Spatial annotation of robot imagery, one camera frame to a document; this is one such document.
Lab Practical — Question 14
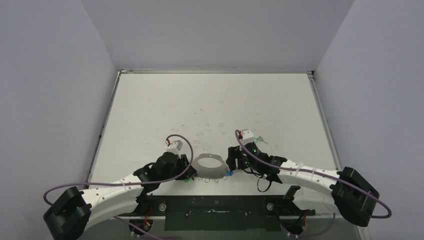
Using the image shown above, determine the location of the key with blue tag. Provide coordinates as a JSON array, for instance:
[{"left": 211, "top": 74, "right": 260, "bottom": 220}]
[{"left": 224, "top": 170, "right": 234, "bottom": 177}]

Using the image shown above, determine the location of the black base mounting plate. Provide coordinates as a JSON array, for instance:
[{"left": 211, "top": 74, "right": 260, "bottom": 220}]
[{"left": 126, "top": 195, "right": 316, "bottom": 232}]

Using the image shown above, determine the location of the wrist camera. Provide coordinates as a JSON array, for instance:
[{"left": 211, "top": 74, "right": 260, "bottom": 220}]
[
  {"left": 166, "top": 140, "right": 183, "bottom": 155},
  {"left": 238, "top": 129, "right": 255, "bottom": 145}
]

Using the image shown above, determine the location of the purple cable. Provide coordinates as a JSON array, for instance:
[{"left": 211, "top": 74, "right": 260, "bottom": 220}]
[
  {"left": 43, "top": 134, "right": 195, "bottom": 207},
  {"left": 235, "top": 129, "right": 392, "bottom": 220}
]

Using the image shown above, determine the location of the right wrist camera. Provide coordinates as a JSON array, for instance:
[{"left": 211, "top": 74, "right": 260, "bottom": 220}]
[{"left": 238, "top": 129, "right": 255, "bottom": 145}]

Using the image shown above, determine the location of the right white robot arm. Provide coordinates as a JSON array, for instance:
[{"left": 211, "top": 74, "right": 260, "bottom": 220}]
[{"left": 226, "top": 142, "right": 380, "bottom": 227}]

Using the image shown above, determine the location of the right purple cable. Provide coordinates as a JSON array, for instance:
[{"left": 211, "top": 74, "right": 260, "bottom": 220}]
[{"left": 235, "top": 129, "right": 392, "bottom": 220}]

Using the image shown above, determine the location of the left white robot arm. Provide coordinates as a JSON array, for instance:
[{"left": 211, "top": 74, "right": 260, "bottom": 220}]
[{"left": 43, "top": 152, "right": 197, "bottom": 240}]

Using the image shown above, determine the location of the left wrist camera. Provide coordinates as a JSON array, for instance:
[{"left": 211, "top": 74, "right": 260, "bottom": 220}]
[{"left": 166, "top": 140, "right": 183, "bottom": 155}]

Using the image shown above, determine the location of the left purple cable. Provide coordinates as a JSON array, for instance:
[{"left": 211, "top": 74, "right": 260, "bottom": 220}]
[{"left": 43, "top": 134, "right": 195, "bottom": 207}]

